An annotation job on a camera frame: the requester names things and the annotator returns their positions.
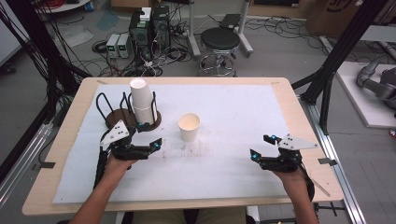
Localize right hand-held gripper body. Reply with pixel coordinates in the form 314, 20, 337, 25
257, 133, 319, 174

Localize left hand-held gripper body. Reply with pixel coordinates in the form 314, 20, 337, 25
100, 119, 154, 161

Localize stack of white paper cups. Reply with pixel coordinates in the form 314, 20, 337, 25
129, 77, 156, 125

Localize black wire cup holder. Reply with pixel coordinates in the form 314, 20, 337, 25
95, 91, 163, 133

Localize single white paper cup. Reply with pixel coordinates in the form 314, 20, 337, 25
177, 112, 202, 143

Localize person's left hand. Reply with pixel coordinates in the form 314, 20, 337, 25
106, 153, 140, 182

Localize person's right hand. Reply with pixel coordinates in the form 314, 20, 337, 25
272, 167, 308, 198

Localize white table mat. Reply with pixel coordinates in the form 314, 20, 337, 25
52, 83, 290, 204

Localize black tape strip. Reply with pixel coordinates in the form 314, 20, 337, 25
31, 161, 56, 172
318, 157, 338, 167

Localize person's khaki trousers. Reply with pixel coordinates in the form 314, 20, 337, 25
130, 207, 247, 224

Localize grey power supply unit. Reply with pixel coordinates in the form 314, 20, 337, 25
117, 33, 133, 59
106, 33, 120, 59

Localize black computer tower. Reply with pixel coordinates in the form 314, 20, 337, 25
151, 5, 172, 50
128, 7, 153, 61

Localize white floor board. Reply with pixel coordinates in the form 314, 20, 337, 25
335, 61, 396, 129

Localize white metal stand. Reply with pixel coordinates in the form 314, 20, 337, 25
186, 0, 255, 59

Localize black round stool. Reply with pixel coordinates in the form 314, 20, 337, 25
196, 27, 241, 77

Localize black flat device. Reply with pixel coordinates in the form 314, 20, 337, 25
219, 13, 241, 31

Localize cardboard box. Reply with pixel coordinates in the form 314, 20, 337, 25
304, 0, 389, 39

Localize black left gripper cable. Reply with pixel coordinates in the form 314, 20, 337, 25
92, 146, 108, 190

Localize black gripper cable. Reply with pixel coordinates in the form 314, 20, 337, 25
92, 146, 108, 190
300, 166, 316, 203

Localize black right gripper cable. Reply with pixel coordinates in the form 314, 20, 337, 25
300, 166, 316, 203

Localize aluminium rail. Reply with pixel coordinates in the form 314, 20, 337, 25
298, 95, 368, 224
0, 122, 54, 209

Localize tangle of floor cables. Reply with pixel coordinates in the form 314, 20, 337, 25
88, 18, 195, 77

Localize black metal frame post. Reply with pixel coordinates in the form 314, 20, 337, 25
290, 0, 390, 135

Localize black metal frame with cables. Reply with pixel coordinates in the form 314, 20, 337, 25
0, 0, 92, 129

